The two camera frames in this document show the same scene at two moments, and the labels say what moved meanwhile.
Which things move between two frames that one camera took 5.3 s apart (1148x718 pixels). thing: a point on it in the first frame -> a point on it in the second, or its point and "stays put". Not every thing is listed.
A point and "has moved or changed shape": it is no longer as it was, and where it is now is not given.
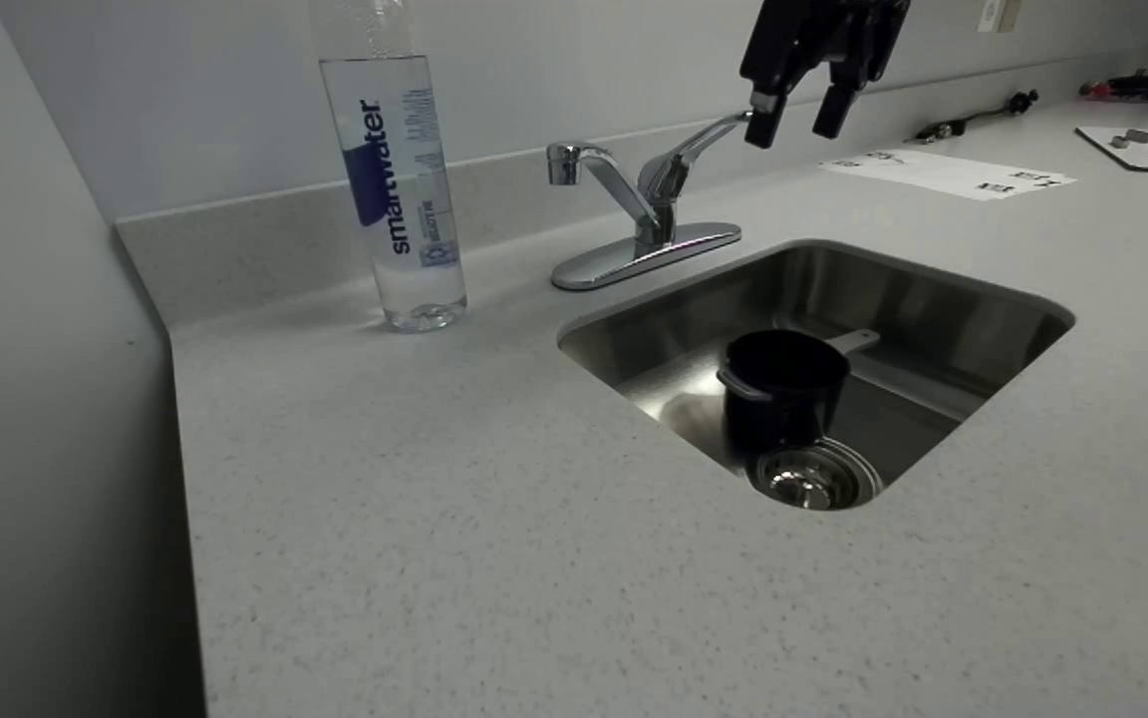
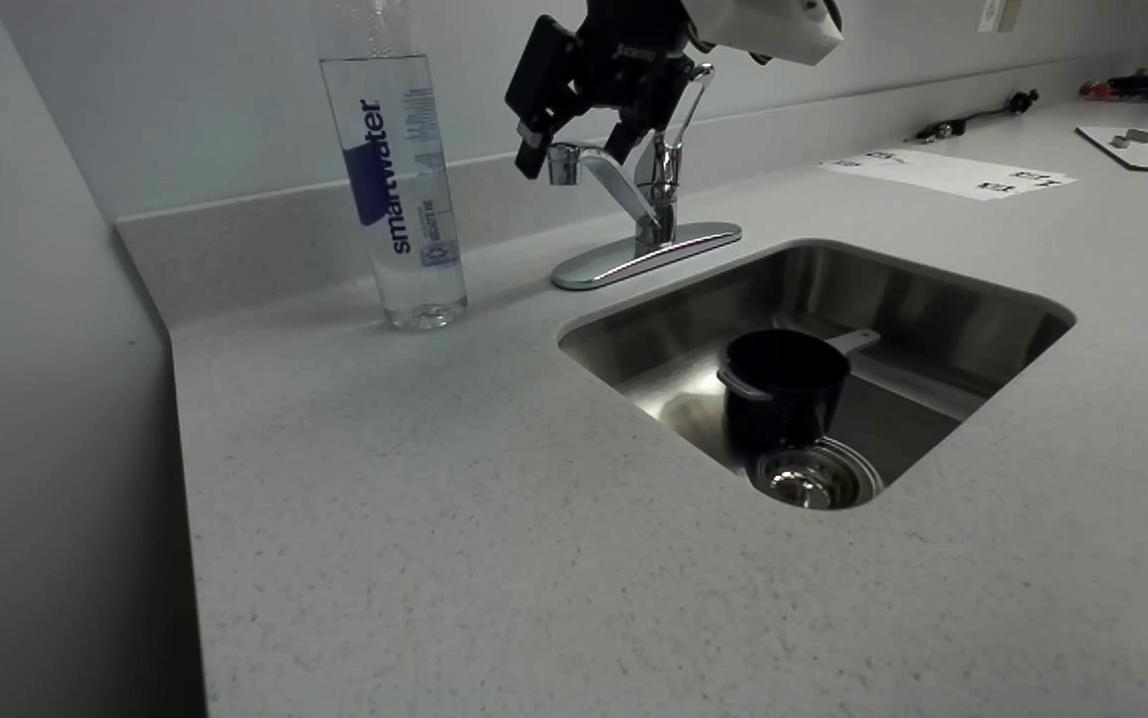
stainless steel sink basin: (947, 349) stays put
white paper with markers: (951, 172) stays put
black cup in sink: (784, 385) stays put
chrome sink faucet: (648, 207) has moved or changed shape
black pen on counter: (1017, 103) stays put
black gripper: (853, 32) -> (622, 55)
